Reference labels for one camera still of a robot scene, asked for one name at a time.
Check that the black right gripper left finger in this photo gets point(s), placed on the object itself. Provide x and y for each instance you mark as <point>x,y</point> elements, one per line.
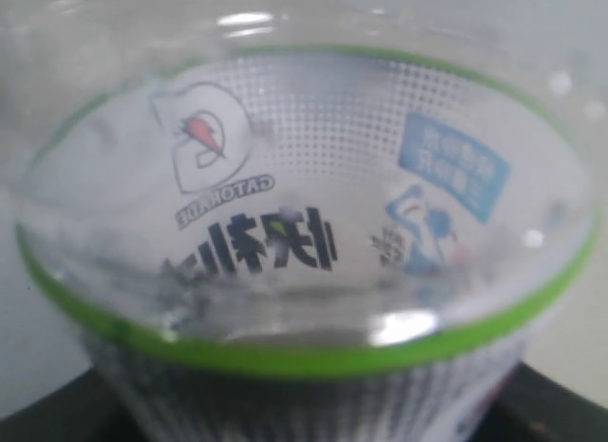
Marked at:
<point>83,410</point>

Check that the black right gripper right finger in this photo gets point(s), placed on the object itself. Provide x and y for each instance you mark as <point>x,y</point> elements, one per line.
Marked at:
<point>532,407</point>

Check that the clear Gatorade drink bottle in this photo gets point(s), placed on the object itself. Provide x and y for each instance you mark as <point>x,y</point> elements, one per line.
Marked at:
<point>299,220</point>

